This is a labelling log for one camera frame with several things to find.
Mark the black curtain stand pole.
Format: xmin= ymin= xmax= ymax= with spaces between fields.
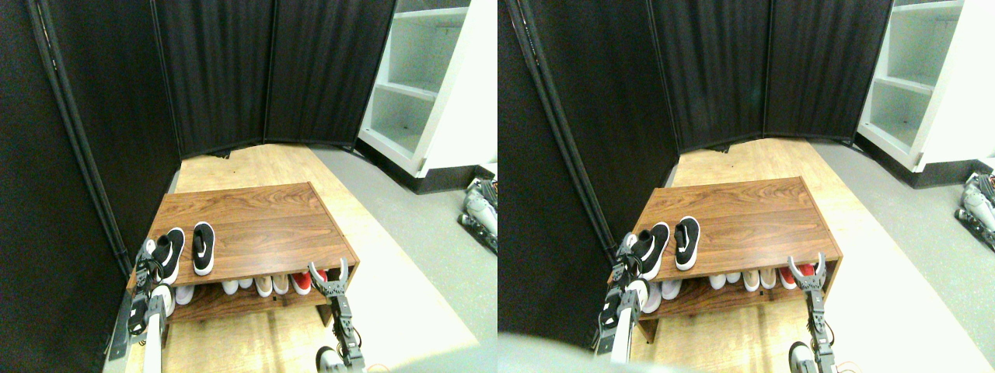
xmin=27 ymin=0 xmax=131 ymax=277
xmin=501 ymin=0 xmax=620 ymax=269

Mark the black shoe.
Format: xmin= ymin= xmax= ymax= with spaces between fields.
xmin=152 ymin=228 xmax=186 ymax=285
xmin=192 ymin=221 xmax=216 ymax=277
xmin=630 ymin=222 xmax=671 ymax=281
xmin=675 ymin=216 xmax=700 ymax=271

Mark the white shelf unit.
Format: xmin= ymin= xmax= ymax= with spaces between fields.
xmin=855 ymin=0 xmax=995 ymax=190
xmin=358 ymin=0 xmax=498 ymax=195

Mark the brown shoe rack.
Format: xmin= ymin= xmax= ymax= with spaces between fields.
xmin=608 ymin=177 xmax=843 ymax=345
xmin=127 ymin=183 xmax=360 ymax=349

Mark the grey curtain stand foot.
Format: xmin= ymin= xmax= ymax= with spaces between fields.
xmin=107 ymin=297 xmax=131 ymax=361

